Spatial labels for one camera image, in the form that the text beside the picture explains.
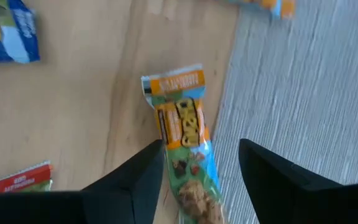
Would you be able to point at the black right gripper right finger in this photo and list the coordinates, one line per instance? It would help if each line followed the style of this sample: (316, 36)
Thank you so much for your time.
(284, 193)

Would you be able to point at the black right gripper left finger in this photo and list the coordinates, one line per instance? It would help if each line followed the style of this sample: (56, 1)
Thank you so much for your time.
(129, 193)

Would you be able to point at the orange label granola bar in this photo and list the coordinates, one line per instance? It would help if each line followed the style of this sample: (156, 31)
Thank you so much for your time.
(185, 124)
(272, 7)

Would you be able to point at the red chocolate chip granola bar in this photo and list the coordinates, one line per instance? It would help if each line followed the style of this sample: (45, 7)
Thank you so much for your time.
(20, 179)

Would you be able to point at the purple oatmeal raisin granola bar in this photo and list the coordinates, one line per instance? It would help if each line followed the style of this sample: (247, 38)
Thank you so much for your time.
(11, 40)

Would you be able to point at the grey woven placemat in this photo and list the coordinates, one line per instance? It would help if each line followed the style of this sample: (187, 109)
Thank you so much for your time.
(291, 93)

